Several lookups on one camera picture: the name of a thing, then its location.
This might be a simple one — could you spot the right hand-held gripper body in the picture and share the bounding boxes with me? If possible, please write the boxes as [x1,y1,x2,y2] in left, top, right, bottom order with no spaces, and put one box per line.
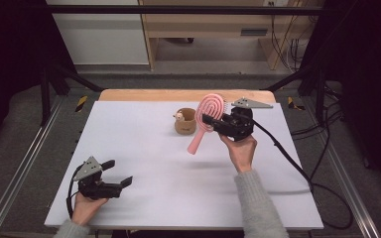
[211,96,275,143]

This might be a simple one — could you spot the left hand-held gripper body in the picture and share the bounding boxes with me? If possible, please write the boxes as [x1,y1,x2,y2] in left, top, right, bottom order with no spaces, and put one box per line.
[71,156,123,200]

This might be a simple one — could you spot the pink hairbrush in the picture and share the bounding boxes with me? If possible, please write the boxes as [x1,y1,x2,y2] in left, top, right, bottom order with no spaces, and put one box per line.
[187,92,227,156]

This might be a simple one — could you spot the brown cup with small figure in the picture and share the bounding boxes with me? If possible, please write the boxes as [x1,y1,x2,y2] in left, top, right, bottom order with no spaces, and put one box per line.
[173,107,198,136]

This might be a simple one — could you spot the person's left hand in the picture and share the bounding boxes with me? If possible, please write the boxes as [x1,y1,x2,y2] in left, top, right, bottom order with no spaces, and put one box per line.
[70,192,110,227]

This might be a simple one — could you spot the person's right hand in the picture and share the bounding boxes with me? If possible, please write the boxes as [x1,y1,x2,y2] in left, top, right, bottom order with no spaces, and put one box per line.
[218,133,258,174]

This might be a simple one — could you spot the yellow and black tape marker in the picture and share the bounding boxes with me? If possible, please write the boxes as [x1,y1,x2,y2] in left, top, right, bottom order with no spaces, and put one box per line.
[287,96,306,112]
[74,95,89,113]

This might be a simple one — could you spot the wooden table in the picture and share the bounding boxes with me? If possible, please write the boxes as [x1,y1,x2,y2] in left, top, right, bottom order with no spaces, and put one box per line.
[98,88,277,104]

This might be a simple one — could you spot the black metal stand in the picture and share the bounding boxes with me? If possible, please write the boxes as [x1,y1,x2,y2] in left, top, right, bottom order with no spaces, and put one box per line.
[39,63,105,127]
[260,63,327,126]

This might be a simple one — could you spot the light wooden desk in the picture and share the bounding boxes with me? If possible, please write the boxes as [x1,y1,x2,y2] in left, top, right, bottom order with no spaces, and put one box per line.
[138,0,325,71]

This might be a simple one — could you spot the black horizontal metal bar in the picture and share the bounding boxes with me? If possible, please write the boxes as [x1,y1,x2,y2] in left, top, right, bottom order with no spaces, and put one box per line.
[45,4,325,16]

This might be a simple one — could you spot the white cabinet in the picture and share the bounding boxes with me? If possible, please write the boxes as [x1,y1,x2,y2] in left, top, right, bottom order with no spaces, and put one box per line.
[46,0,150,66]

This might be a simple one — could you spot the dark curtain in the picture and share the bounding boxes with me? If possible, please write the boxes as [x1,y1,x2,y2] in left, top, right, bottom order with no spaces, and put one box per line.
[301,0,381,201]
[0,0,77,158]

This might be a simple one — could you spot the left hand-held gripper black cable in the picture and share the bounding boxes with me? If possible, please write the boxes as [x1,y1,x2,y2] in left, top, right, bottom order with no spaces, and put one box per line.
[65,164,82,220]

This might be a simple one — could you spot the hand-held gripper black cable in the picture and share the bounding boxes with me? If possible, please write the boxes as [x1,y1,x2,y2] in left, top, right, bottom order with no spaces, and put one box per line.
[65,164,82,220]
[251,118,355,231]

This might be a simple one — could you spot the right hand-held gripper black cable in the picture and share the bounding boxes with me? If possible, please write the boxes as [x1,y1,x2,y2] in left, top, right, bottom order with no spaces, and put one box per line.
[251,118,355,231]

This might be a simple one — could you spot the aluminium rail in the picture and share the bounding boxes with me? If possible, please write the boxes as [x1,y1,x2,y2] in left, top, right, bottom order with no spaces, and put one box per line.
[302,96,381,238]
[0,95,65,238]

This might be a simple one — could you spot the bundle of hanging cables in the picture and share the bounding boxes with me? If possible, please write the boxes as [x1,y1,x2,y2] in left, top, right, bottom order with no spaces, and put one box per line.
[268,1,313,72]

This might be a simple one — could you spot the black cables on floor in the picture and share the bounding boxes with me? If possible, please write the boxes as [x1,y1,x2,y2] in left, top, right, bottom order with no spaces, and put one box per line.
[290,82,345,137]

